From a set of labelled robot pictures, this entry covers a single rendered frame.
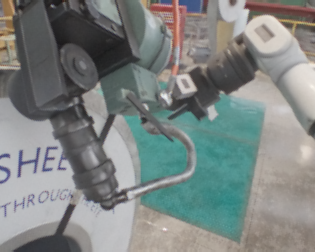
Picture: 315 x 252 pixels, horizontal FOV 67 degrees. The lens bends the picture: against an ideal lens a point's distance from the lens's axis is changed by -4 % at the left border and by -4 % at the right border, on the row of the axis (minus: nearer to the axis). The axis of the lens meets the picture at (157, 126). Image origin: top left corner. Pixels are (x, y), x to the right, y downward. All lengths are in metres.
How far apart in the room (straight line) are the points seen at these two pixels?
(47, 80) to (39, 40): 0.05
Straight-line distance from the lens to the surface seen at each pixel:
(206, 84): 0.54
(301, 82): 0.46
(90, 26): 0.34
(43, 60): 0.28
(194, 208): 2.02
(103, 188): 0.34
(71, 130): 0.33
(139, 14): 0.41
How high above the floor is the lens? 1.45
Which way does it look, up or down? 29 degrees down
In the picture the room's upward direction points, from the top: 4 degrees clockwise
